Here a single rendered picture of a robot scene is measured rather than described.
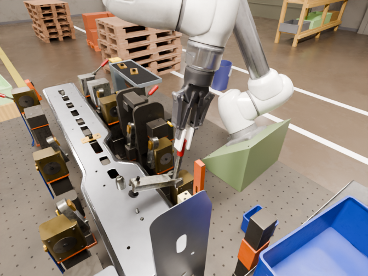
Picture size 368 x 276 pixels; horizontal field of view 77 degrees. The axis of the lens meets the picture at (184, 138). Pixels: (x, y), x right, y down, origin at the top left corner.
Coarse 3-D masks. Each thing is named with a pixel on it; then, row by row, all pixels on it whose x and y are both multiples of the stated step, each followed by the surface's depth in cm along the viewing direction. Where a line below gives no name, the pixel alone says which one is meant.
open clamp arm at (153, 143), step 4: (152, 140) 83; (156, 140) 84; (148, 144) 85; (152, 144) 83; (156, 144) 84; (148, 148) 87; (152, 148) 84; (156, 148) 85; (148, 152) 87; (152, 152) 85; (148, 156) 88; (152, 156) 86; (148, 160) 89; (152, 160) 87; (148, 164) 89; (152, 164) 88; (152, 168) 89
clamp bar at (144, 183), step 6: (162, 174) 72; (168, 174) 73; (132, 180) 64; (138, 180) 64; (144, 180) 66; (150, 180) 67; (156, 180) 68; (162, 180) 69; (168, 180) 70; (174, 180) 71; (132, 186) 63; (138, 186) 63; (144, 186) 64; (150, 186) 66; (156, 186) 67; (162, 186) 69; (132, 192) 65; (138, 192) 67
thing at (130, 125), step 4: (128, 124) 94; (132, 124) 92; (128, 128) 93; (132, 128) 92; (128, 132) 94; (132, 132) 93; (128, 136) 96; (132, 136) 95; (128, 140) 97; (132, 140) 96; (128, 144) 97; (132, 144) 97
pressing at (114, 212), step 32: (64, 128) 108; (96, 128) 108; (96, 160) 90; (128, 160) 90; (96, 192) 77; (128, 192) 77; (160, 192) 77; (96, 224) 68; (128, 224) 68; (128, 256) 60
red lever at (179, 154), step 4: (184, 140) 66; (184, 144) 66; (184, 148) 67; (180, 152) 68; (184, 152) 69; (180, 156) 68; (176, 160) 70; (180, 160) 70; (176, 164) 71; (180, 164) 71; (176, 168) 71; (176, 172) 72; (172, 176) 73; (176, 176) 72
